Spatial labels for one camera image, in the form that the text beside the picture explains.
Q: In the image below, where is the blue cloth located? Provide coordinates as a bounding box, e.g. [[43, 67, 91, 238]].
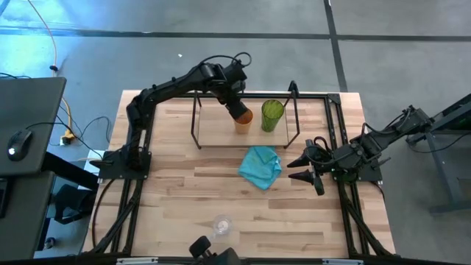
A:
[[238, 146, 283, 191]]

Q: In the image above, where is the black computer mouse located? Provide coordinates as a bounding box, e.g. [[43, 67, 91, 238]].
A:
[[6, 129, 32, 162]]

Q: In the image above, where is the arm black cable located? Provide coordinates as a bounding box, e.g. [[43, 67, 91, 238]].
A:
[[200, 52, 253, 69], [312, 135, 334, 154]]

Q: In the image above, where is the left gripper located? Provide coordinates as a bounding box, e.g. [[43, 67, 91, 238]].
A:
[[207, 61, 252, 121]]

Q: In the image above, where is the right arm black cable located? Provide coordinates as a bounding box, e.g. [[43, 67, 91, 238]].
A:
[[312, 135, 334, 154]]

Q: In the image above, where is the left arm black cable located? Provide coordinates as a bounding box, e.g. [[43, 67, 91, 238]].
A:
[[200, 52, 253, 69]]

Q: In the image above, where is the orange-yellow plastic cup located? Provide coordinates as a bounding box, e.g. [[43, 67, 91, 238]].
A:
[[233, 108, 255, 135]]

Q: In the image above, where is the black desk support frame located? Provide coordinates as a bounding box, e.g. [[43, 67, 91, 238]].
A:
[[42, 150, 100, 225]]

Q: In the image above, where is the grey desk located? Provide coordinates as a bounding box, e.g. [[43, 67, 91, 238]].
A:
[[0, 76, 68, 261]]

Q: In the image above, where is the thin black cable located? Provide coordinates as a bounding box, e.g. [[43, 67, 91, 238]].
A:
[[24, 116, 113, 155]]

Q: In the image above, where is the silver metal bracket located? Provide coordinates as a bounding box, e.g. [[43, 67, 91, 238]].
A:
[[322, 258, 364, 265], [116, 257, 159, 265]]

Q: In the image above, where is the yellow cable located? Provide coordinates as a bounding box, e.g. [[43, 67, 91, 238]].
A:
[[27, 0, 74, 141]]

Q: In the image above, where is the small clear plastic cup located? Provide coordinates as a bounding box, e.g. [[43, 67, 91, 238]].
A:
[[211, 214, 233, 237]]

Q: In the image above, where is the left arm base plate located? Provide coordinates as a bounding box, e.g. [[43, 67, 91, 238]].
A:
[[90, 149, 152, 180]]

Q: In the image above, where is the tall green plastic cup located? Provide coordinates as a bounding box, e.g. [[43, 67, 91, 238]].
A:
[[261, 99, 286, 133]]

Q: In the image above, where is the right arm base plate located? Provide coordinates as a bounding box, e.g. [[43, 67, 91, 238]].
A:
[[330, 152, 383, 183]]

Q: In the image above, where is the side table black cable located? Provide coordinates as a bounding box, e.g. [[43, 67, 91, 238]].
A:
[[406, 124, 469, 155]]

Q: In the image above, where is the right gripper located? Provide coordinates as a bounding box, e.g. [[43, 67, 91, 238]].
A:
[[286, 136, 336, 186]]

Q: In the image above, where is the wooden shelf with wire legs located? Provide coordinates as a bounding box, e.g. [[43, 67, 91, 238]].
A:
[[190, 90, 301, 150]]

